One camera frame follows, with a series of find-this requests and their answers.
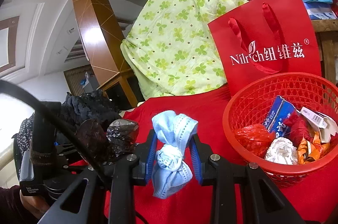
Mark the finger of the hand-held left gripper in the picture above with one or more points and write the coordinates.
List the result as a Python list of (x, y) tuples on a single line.
[(66, 147), (75, 162)]

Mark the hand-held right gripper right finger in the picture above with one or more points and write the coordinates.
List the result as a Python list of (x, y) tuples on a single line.
[(196, 158)]

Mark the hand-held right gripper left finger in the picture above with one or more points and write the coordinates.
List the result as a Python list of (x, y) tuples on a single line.
[(151, 152)]

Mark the light blue face mask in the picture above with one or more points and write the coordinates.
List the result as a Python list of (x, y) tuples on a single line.
[(171, 160)]

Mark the black plastic bag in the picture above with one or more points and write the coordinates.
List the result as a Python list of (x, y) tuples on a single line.
[(118, 139)]

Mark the red plastic bag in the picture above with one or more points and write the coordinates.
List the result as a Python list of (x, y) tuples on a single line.
[(252, 138)]

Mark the red plastic basket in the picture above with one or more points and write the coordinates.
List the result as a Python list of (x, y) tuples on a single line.
[(250, 105)]

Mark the white paper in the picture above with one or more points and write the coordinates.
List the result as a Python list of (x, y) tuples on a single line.
[(281, 151)]

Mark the blue carton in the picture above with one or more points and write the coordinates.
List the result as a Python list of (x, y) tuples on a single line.
[(277, 115)]

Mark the dark red wrapper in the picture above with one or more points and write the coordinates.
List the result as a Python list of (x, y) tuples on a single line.
[(298, 128)]

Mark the orange foil wrapper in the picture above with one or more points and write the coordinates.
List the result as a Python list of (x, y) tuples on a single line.
[(309, 150)]

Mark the white cardboard box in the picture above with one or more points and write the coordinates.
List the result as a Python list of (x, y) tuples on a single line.
[(318, 119)]

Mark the person's left forearm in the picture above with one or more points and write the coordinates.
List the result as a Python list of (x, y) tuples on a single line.
[(9, 205)]

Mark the person's left hand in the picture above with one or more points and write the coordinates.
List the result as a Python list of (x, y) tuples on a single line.
[(34, 204)]

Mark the dark patterned cloth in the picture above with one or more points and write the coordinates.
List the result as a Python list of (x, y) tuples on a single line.
[(79, 105)]

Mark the red blanket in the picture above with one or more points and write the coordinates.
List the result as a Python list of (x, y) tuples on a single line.
[(211, 113)]

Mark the wooden lattice door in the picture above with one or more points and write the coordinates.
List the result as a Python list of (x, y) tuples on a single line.
[(76, 81)]

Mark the ceiling air vent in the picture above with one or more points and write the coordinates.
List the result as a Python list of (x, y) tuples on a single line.
[(76, 50)]

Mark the wooden cabinet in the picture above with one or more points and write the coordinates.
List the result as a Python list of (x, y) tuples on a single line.
[(92, 17)]

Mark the green clover print quilt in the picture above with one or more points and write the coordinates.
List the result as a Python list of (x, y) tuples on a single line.
[(174, 33)]

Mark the red paper gift bag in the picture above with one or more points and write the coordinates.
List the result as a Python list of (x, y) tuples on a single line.
[(264, 36)]

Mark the wooden table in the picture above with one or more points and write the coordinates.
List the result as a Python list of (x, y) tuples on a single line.
[(328, 44)]

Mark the blue and white pack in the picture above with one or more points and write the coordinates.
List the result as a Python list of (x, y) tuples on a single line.
[(320, 11)]

